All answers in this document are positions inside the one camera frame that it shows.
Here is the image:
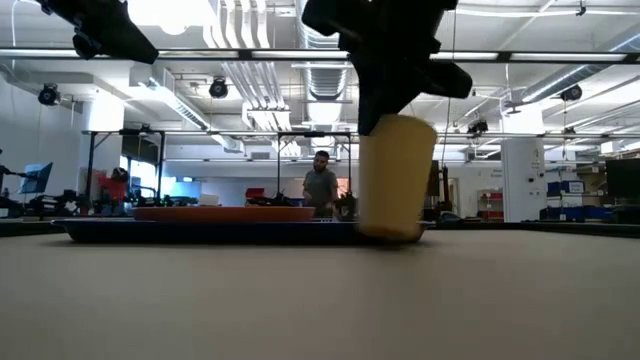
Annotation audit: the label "black dark monitor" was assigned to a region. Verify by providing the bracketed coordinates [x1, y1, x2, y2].
[427, 159, 442, 198]
[605, 158, 640, 199]

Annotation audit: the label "black background bench equipment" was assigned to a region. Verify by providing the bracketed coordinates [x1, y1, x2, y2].
[25, 188, 84, 217]

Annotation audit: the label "salmon pink plastic plate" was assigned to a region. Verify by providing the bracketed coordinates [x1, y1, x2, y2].
[131, 205, 317, 224]

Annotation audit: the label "silver ventilation duct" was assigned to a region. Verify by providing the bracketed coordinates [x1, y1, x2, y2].
[295, 0, 361, 102]

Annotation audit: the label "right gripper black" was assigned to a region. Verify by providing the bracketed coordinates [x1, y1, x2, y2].
[301, 0, 474, 137]

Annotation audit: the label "monitor with blue screen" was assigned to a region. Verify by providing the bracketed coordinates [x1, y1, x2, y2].
[18, 161, 54, 196]

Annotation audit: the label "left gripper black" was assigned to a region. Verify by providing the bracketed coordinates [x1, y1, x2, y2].
[37, 0, 160, 66]

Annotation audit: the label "person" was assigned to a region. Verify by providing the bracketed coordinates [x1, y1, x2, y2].
[301, 149, 341, 219]
[96, 166, 130, 206]

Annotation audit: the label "blue plastic tray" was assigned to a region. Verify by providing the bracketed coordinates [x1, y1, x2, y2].
[51, 218, 431, 247]

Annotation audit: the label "shelf with red bins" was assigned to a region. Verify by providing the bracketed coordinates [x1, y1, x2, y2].
[476, 188, 504, 222]

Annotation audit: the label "yellow plastic cup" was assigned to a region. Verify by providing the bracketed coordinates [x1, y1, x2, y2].
[356, 113, 439, 245]

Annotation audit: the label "black background rig frame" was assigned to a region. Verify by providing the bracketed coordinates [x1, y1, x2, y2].
[276, 130, 352, 197]
[81, 127, 167, 202]

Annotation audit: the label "blue storage bins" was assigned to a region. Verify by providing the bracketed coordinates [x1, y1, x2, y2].
[538, 179, 617, 222]

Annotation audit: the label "white pillar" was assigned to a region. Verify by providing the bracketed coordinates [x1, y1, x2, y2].
[500, 137, 547, 224]

